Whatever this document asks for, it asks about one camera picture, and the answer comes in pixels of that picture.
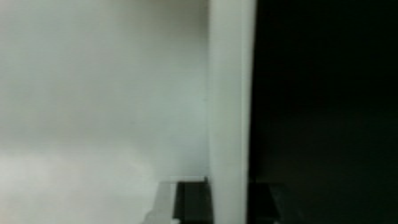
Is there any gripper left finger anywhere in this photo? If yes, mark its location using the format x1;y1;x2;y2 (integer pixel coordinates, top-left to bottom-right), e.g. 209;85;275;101
140;177;213;224

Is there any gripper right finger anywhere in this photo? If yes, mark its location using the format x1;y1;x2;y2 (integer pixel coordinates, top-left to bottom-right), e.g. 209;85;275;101
247;182;297;224

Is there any white square tabletop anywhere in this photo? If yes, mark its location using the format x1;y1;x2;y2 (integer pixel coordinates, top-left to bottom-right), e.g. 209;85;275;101
0;0;256;224

